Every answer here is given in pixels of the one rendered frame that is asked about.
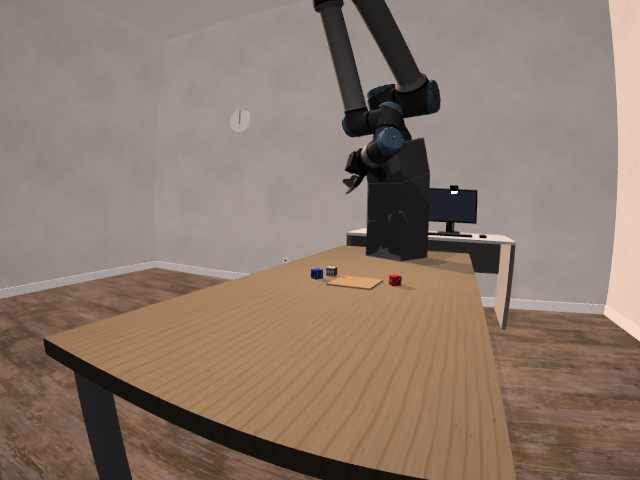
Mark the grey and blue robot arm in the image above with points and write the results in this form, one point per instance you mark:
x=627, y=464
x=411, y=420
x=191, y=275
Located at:
x=413, y=95

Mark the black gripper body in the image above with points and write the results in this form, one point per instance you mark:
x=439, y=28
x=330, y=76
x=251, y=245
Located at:
x=357, y=167

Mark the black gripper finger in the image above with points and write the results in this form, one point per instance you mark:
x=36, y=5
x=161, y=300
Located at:
x=353, y=182

